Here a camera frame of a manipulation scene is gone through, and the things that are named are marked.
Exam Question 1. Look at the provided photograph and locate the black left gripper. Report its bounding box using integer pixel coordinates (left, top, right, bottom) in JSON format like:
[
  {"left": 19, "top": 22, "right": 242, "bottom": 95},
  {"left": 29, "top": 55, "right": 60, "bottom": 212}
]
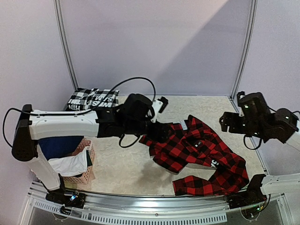
[{"left": 124, "top": 118, "right": 174, "bottom": 143}]

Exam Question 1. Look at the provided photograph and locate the red black plaid shirt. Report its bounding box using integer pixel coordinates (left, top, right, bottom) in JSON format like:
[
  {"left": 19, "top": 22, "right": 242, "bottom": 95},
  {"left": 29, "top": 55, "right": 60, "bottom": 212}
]
[{"left": 139, "top": 115, "right": 249, "bottom": 196}]

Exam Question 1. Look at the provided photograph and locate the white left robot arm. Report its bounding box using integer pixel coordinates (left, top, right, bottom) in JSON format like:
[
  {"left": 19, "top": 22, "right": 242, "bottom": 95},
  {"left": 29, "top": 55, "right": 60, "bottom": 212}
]
[{"left": 12, "top": 94, "right": 168, "bottom": 203}]

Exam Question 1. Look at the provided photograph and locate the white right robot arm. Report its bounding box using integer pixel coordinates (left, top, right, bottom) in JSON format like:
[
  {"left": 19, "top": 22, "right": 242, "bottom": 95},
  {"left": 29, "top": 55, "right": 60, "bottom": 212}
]
[{"left": 219, "top": 108, "right": 300, "bottom": 204}]

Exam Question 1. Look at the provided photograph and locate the pink plastic laundry basket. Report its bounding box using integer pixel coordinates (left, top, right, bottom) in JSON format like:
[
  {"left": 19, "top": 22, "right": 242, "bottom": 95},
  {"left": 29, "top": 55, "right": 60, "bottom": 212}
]
[{"left": 29, "top": 139, "right": 96, "bottom": 185}]

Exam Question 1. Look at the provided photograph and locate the black white checkered folded shirt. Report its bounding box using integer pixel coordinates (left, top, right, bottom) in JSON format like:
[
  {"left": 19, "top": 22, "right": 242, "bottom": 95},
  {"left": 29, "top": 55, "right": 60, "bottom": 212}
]
[{"left": 67, "top": 88, "right": 120, "bottom": 111}]

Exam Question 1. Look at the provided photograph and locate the dark green garment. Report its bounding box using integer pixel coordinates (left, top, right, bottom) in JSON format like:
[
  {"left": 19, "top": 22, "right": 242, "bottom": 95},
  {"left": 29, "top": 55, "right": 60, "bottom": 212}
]
[{"left": 86, "top": 150, "right": 93, "bottom": 167}]

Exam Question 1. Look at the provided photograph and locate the white garment in basket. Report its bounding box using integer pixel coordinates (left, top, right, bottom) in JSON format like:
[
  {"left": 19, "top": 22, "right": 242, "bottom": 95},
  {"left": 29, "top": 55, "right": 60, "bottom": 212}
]
[{"left": 48, "top": 150, "right": 88, "bottom": 177}]

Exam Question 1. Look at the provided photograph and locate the navy blue garment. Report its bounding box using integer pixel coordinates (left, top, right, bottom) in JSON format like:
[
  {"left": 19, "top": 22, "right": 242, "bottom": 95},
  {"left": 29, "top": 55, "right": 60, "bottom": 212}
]
[{"left": 37, "top": 136, "right": 84, "bottom": 160}]

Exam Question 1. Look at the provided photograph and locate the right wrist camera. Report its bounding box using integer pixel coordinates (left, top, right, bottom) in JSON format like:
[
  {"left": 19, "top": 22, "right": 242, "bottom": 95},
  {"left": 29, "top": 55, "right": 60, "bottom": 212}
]
[{"left": 237, "top": 91, "right": 271, "bottom": 119}]

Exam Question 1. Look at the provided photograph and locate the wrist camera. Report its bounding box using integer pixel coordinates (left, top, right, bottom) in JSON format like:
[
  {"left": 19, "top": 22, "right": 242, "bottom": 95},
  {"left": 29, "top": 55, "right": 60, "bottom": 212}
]
[
  {"left": 237, "top": 91, "right": 271, "bottom": 119},
  {"left": 150, "top": 97, "right": 169, "bottom": 123}
]

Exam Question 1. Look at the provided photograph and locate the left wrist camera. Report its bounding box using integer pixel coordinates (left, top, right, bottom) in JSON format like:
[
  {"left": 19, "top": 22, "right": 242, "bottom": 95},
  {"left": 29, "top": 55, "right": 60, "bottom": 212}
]
[{"left": 150, "top": 97, "right": 169, "bottom": 123}]

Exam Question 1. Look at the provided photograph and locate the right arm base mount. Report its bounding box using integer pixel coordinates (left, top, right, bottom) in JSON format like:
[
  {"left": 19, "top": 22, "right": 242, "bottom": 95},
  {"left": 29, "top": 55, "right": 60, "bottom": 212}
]
[{"left": 225, "top": 188, "right": 271, "bottom": 220}]

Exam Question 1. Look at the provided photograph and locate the aluminium front rail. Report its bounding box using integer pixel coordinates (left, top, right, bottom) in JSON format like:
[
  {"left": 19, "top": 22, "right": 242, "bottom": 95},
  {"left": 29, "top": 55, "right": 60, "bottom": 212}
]
[{"left": 19, "top": 182, "right": 294, "bottom": 225}]

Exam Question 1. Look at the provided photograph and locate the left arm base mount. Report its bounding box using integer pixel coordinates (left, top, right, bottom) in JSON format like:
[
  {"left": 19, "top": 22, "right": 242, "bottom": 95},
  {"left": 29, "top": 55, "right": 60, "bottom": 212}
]
[{"left": 45, "top": 191, "right": 86, "bottom": 216}]

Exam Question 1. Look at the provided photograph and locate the right aluminium frame post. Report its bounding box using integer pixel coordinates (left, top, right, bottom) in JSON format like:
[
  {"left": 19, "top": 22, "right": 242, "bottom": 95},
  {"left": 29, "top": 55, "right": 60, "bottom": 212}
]
[{"left": 229, "top": 0, "right": 258, "bottom": 101}]

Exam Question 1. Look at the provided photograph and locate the aluminium frame post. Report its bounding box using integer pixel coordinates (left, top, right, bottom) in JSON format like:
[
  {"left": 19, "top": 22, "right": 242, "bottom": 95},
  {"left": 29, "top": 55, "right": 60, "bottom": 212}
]
[
  {"left": 53, "top": 0, "right": 78, "bottom": 90},
  {"left": 229, "top": 0, "right": 258, "bottom": 101}
]

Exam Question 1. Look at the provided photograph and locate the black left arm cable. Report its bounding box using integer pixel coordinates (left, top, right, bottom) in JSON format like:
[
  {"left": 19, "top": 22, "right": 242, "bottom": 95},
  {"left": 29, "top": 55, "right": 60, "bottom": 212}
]
[{"left": 2, "top": 77, "right": 157, "bottom": 148}]

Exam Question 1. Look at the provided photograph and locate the left aluminium frame post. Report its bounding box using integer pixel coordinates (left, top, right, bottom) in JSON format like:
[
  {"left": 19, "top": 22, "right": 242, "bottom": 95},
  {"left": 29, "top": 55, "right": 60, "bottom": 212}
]
[{"left": 53, "top": 0, "right": 78, "bottom": 90}]

